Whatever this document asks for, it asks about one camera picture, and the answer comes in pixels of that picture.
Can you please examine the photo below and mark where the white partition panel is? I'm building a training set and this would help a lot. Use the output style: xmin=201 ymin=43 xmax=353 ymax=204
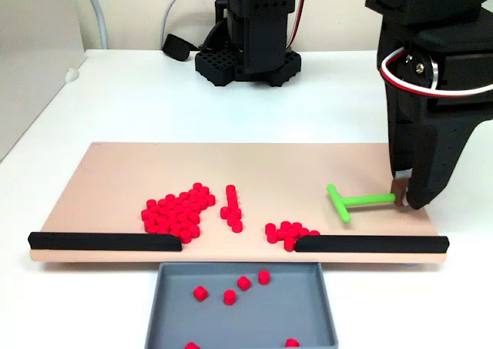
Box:
xmin=0 ymin=0 xmax=86 ymax=161

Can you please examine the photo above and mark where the pink flat board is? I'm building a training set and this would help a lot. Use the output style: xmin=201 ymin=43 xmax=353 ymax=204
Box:
xmin=29 ymin=141 xmax=451 ymax=266

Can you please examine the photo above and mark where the black cable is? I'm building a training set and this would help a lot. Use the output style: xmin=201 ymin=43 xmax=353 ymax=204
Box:
xmin=200 ymin=17 xmax=232 ymax=53

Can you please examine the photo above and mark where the black edge rail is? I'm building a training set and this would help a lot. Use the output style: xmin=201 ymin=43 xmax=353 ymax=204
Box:
xmin=294 ymin=234 xmax=451 ymax=254
xmin=27 ymin=231 xmax=183 ymax=253

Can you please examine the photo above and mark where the white USB cable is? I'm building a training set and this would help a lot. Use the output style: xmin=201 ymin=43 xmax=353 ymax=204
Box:
xmin=159 ymin=0 xmax=230 ymax=52

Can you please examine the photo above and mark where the black strap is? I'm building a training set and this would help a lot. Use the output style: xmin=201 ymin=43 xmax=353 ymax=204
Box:
xmin=161 ymin=32 xmax=201 ymax=63

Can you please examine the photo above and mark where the grey plastic tray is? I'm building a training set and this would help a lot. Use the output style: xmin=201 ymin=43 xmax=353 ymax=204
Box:
xmin=144 ymin=262 xmax=340 ymax=349

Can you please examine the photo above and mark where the green T-shaped pusher tool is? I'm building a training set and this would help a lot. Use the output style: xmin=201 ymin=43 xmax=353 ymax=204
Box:
xmin=326 ymin=179 xmax=410 ymax=225

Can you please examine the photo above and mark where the grey hose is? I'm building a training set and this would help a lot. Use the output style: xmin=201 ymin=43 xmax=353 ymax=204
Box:
xmin=82 ymin=0 xmax=109 ymax=50

